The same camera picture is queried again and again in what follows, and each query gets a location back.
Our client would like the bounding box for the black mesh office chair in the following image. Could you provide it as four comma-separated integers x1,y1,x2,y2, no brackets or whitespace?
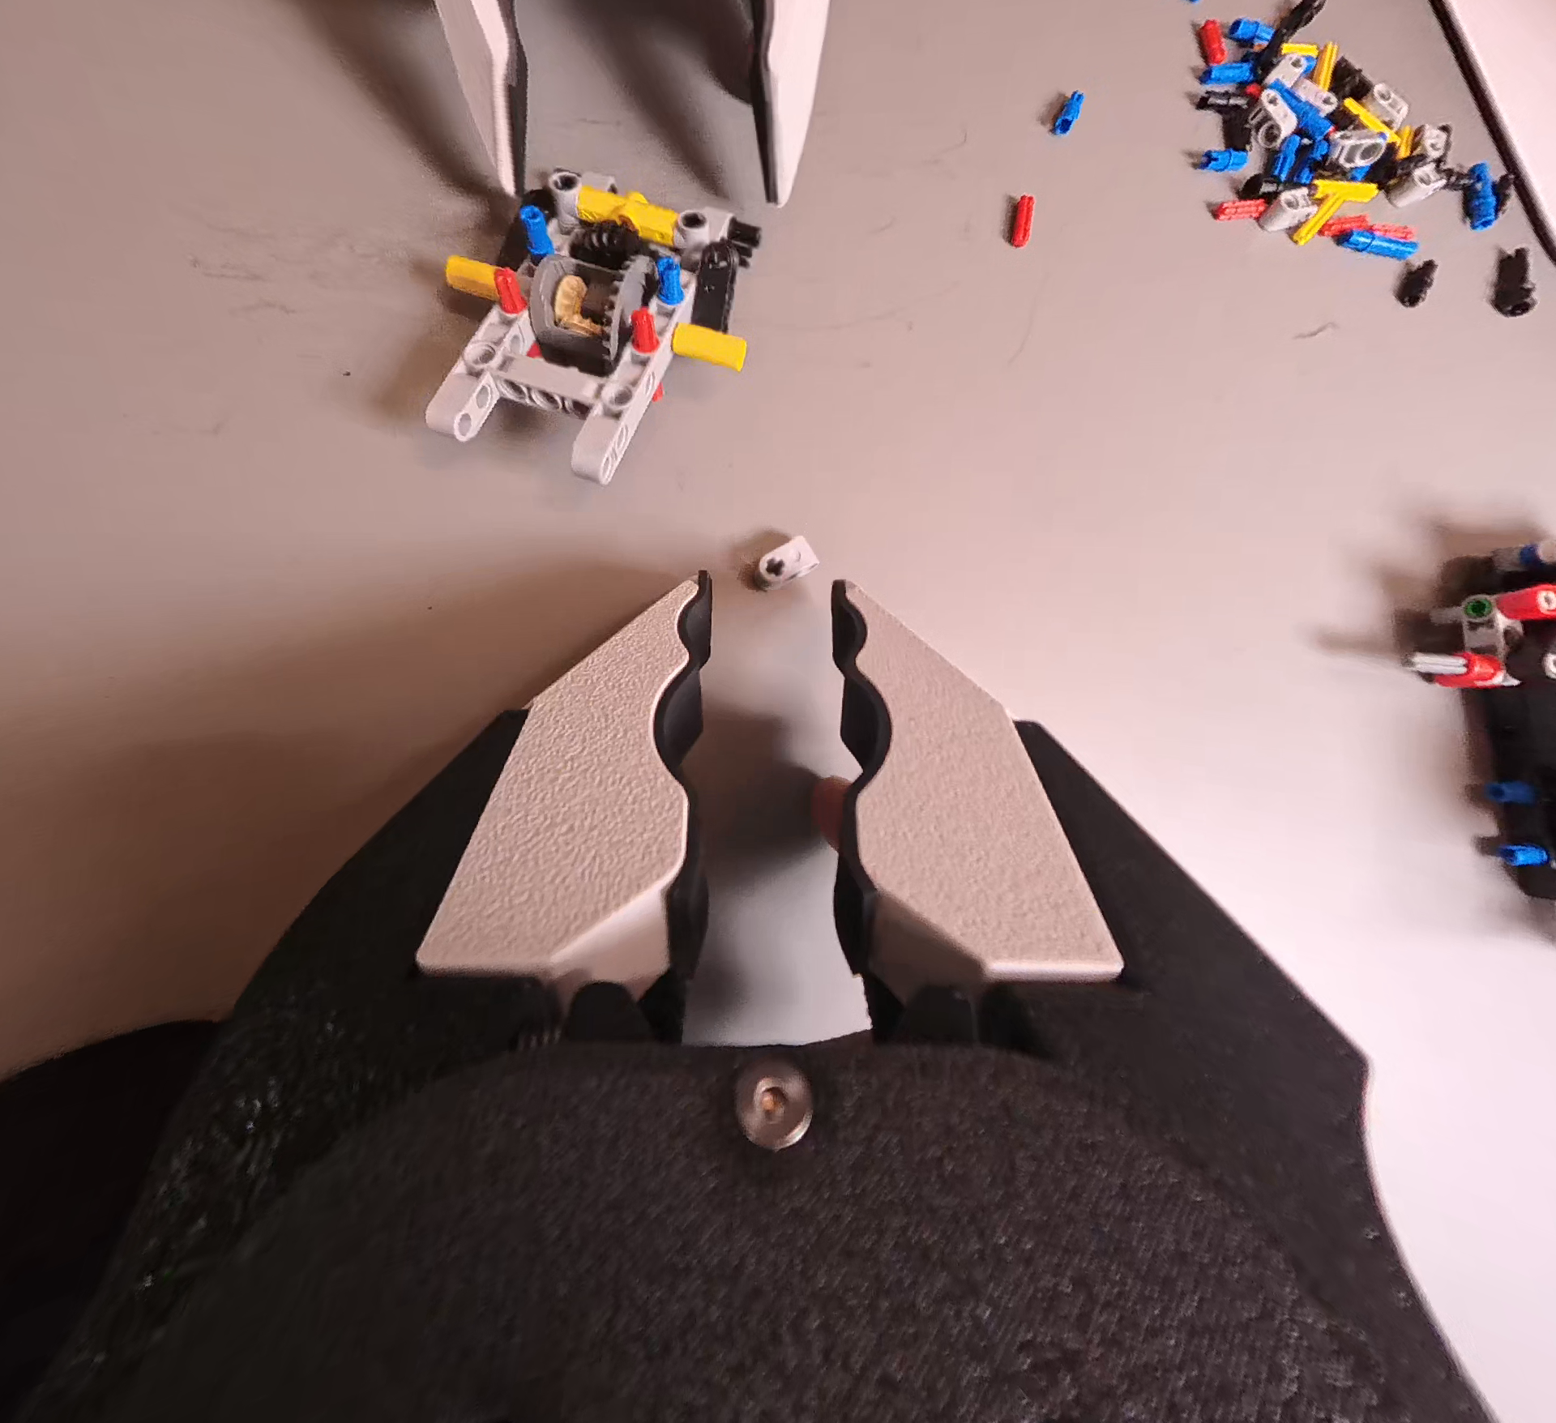
0,1021,235,1423

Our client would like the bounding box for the pile of blue yellow pins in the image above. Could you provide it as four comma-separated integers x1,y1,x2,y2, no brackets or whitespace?
1197,0,1513,260

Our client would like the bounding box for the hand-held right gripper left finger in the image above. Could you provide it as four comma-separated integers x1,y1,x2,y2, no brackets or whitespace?
418,572,712,999

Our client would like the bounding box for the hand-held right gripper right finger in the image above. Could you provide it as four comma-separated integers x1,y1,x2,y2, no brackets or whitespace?
830,580,1125,1006

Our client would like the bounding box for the black lego car chassis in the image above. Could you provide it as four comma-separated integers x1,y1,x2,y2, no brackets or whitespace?
1409,535,1556,902

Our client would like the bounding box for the small grey lego differential assembly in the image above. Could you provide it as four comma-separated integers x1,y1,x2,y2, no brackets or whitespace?
428,171,763,485

